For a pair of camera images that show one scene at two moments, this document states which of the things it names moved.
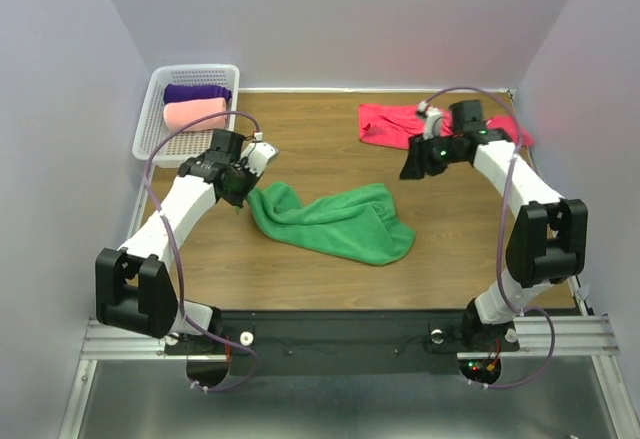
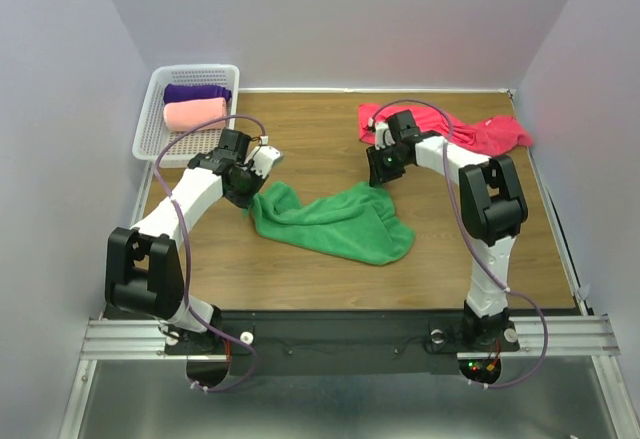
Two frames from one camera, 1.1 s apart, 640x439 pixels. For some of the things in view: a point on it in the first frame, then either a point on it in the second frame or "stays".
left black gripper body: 244,182 stays
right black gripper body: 436,153 to 386,163
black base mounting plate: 330,341 stays
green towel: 359,223 stays
